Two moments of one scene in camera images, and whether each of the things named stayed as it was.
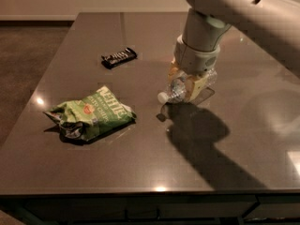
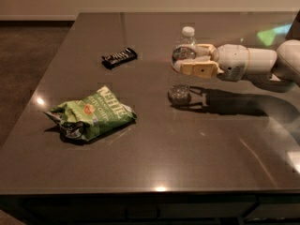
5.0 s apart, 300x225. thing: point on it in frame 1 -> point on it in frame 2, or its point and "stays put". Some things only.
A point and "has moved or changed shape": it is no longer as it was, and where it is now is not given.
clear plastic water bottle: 176,92 has moved or changed shape
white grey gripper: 194,61 -> 232,61
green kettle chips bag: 86,118 stays put
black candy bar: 113,60 stays put
